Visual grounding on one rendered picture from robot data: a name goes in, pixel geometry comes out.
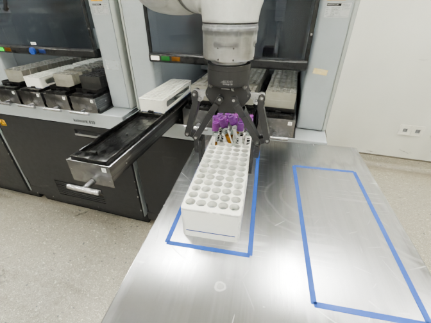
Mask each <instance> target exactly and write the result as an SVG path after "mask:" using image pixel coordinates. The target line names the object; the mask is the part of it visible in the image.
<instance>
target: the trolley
mask: <svg viewBox="0 0 431 323"><path fill-rule="evenodd" d="M198 167H199V153H197V152H195V150H194V148H193V150H192V152H191V154H190V156H189V158H188V160H187V162H186V164H185V166H184V167H183V169H182V171H181V173H180V175H179V176H178V179H177V180H176V183H175V184H174V186H173V188H172V190H171V192H170V194H169V195H168V197H167V199H166V201H165V203H164V205H163V206H162V209H161V210H160V213H159V214H158V216H157V218H156V220H155V222H154V224H153V225H152V227H151V229H150V231H149V233H148V235H147V237H146V239H145V241H144V243H143V244H142V246H141V248H140V250H139V252H138V254H137V255H136V257H135V259H134V261H133V263H132V265H131V267H130V269H129V271H128V273H127V275H126V276H125V278H124V280H123V282H122V284H121V285H120V287H119V289H118V291H117V293H116V295H115V297H114V299H113V301H112V303H111V304H110V306H109V308H108V310H107V312H106V313H105V316H104V317H103V319H102V321H101V323H431V273H430V271H429V270H428V268H427V266H426V265H425V263H424V261H423V260H422V258H421V256H420V255H419V253H418V251H417V249H416V248H415V246H414V244H413V243H412V241H411V239H410V238H409V236H408V234H407V233H406V231H405V229H404V228H403V226H402V224H401V222H400V221H399V219H398V218H397V216H396V214H395V212H394V211H393V209H392V208H391V205H390V204H389V202H388V201H387V199H386V198H385V195H384V194H383V192H382V191H381V189H380V187H379V186H378V184H377V182H376V181H375V179H374V177H373V175H372V174H371V172H370V171H369V169H368V167H367V165H366V164H365V162H364V160H363V159H362V157H361V155H360V154H359V152H358V151H357V148H355V147H341V146H333V145H319V144H304V143H296V142H282V141H274V140H270V143H268V144H266V143H264V144H261V146H260V154H259V157H258V158H253V168H252V173H251V174H248V183H247V188H246V197H245V202H244V211H243V217H242V226H241V235H240V240H239V241H238V242H227V241H222V240H214V239H210V238H202V237H197V236H190V235H185V234H184V233H183V223H182V211H181V205H182V202H183V200H184V198H185V195H186V193H187V191H188V189H189V187H190V184H191V182H192V180H193V178H194V175H195V173H196V171H197V169H198Z"/></svg>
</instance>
